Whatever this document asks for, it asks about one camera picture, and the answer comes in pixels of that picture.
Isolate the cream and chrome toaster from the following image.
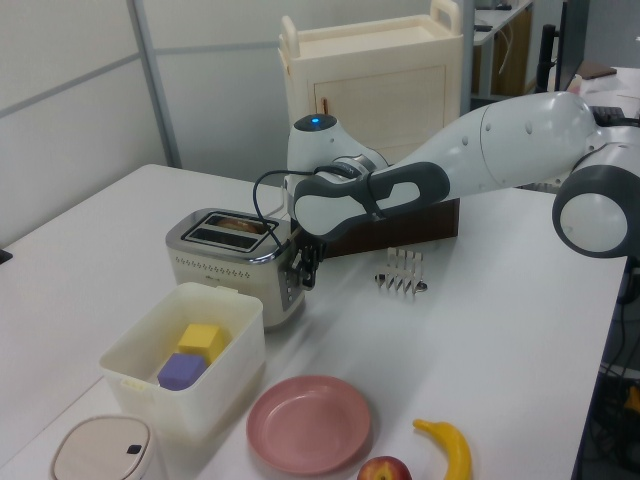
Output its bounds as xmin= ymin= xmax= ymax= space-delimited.
xmin=165 ymin=207 xmax=308 ymax=332

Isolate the pink plate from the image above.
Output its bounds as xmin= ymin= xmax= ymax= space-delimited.
xmin=245 ymin=375 xmax=373 ymax=474

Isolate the black cable strap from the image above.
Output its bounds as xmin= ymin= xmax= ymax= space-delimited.
xmin=360 ymin=171 xmax=387 ymax=222

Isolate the black keyboard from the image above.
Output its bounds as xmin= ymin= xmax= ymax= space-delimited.
xmin=591 ymin=105 xmax=627 ymax=127

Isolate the black monitor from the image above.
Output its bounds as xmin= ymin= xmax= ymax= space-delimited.
xmin=556 ymin=0 xmax=587 ymax=95

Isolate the red apple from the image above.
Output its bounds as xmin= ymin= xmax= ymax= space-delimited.
xmin=356 ymin=455 xmax=414 ymax=480

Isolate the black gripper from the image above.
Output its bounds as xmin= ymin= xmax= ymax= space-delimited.
xmin=288 ymin=230 xmax=329 ymax=290

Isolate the yellow banana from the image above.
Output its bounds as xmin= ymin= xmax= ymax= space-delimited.
xmin=412 ymin=418 xmax=473 ymax=480

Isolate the cream cabinet with handles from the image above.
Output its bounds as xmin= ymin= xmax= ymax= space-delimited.
xmin=278 ymin=0 xmax=463 ymax=167

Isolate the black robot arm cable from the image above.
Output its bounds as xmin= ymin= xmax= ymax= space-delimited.
xmin=251 ymin=168 xmax=326 ymax=251

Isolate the white plastic container box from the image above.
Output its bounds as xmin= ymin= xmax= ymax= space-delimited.
xmin=99 ymin=281 xmax=267 ymax=445

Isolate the white office desk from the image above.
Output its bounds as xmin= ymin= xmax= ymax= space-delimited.
xmin=462 ymin=0 xmax=535 ymax=99

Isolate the black monitor stand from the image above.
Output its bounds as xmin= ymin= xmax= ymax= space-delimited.
xmin=536 ymin=23 xmax=560 ymax=94

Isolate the toasted bread slice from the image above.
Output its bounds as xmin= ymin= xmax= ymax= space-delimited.
xmin=211 ymin=215 xmax=262 ymax=233

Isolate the purple block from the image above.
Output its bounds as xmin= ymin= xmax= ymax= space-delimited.
xmin=156 ymin=352 xmax=209 ymax=393

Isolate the white container lid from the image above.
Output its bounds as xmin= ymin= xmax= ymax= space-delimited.
xmin=47 ymin=414 xmax=159 ymax=480

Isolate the metal toast rack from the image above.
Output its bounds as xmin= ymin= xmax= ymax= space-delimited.
xmin=373 ymin=246 xmax=429 ymax=304

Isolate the yellow block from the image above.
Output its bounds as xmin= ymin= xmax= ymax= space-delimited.
xmin=176 ymin=322 xmax=231 ymax=364

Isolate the dark brown wooden drawer base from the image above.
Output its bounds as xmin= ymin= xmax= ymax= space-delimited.
xmin=323 ymin=195 xmax=462 ymax=260

